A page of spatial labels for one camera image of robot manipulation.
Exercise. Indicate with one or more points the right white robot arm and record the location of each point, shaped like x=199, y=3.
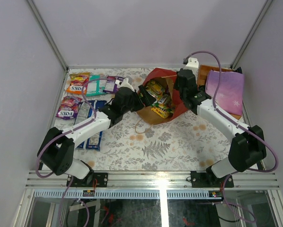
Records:
x=246, y=143

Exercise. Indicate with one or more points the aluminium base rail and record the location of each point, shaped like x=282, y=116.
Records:
x=170, y=180

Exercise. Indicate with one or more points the orange Fox's candy bag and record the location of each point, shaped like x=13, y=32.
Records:
x=77, y=80

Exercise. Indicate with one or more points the yellow green candy bag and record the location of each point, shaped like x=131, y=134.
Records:
x=155, y=89

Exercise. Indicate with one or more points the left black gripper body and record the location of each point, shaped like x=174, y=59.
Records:
x=143, y=95

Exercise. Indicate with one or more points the purple Fox's candy bag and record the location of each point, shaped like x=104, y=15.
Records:
x=68, y=108

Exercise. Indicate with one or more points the teal snack packet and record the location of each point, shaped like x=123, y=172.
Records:
x=96, y=87

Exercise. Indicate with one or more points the red paper bag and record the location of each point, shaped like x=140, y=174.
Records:
x=167, y=79

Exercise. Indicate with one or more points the purple Frozen bag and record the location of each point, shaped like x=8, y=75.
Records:
x=230, y=87

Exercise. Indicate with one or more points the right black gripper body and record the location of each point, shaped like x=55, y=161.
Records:
x=181, y=94

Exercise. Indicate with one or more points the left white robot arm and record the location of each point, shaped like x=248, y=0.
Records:
x=57, y=149

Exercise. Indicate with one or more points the wooden tray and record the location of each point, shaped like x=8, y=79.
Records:
x=203, y=72

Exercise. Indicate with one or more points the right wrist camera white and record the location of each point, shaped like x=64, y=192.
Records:
x=191, y=64

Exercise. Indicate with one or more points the green Fox's candy bag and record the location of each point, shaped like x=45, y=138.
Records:
x=164, y=102

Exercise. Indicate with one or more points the yellow snack bar wrapper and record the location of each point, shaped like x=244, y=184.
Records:
x=164, y=113

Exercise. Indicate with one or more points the purple chocolate bar wrapper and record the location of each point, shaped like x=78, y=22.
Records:
x=112, y=84

